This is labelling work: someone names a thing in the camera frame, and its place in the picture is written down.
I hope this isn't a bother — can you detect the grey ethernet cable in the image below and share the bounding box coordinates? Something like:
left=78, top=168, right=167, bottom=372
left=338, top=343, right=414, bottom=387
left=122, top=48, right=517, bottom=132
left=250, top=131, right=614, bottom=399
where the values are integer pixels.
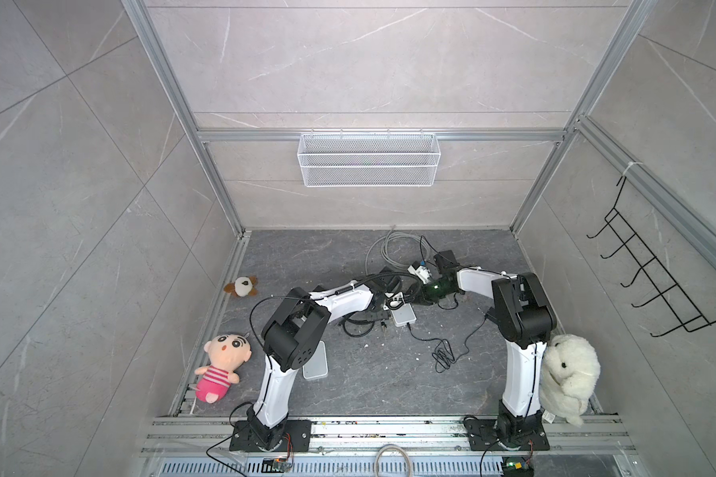
left=363, top=229, right=431, bottom=276

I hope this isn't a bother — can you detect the thin black power cable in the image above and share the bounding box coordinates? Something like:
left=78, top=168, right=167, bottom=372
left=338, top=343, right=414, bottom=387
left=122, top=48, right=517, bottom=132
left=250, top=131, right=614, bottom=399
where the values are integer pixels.
left=407, top=309, right=493, bottom=375

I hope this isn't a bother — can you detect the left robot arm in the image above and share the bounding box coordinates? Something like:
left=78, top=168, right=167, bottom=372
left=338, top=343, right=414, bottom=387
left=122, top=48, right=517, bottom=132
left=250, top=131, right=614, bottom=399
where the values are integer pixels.
left=238, top=271, right=423, bottom=450

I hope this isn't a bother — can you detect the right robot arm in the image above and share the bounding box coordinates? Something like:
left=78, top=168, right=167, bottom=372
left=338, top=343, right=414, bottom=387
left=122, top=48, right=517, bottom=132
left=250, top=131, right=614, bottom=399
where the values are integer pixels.
left=424, top=250, right=557, bottom=450

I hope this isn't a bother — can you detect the brown white plush toy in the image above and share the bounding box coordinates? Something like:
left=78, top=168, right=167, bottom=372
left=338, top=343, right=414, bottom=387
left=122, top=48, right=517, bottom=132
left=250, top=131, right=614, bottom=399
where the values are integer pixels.
left=223, top=276, right=258, bottom=297

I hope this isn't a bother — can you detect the large white plush sheep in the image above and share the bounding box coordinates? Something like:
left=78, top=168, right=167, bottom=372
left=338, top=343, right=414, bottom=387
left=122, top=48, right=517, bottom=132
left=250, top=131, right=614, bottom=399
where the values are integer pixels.
left=539, top=334, right=601, bottom=427

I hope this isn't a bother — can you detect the pink cartoon boy doll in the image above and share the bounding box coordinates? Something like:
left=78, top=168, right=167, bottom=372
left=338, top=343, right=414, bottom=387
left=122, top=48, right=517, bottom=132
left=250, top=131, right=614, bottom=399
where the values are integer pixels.
left=194, top=334, right=252, bottom=403

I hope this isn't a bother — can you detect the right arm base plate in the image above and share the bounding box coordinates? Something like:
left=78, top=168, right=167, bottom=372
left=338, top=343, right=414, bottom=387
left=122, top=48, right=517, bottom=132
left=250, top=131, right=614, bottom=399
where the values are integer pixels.
left=463, top=415, right=550, bottom=451

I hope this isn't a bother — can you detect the white wire mesh basket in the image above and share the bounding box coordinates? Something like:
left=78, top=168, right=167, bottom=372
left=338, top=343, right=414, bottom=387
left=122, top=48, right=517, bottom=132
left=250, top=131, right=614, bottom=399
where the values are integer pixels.
left=298, top=132, right=442, bottom=188

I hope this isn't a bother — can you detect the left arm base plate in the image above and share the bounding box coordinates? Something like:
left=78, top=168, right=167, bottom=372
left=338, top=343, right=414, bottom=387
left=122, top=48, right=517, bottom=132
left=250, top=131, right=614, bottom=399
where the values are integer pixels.
left=229, top=419, right=312, bottom=452

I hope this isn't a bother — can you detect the black wire hook rack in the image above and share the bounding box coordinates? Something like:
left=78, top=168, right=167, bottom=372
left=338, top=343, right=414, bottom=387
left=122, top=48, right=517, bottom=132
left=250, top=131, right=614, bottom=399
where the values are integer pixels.
left=587, top=177, right=716, bottom=338

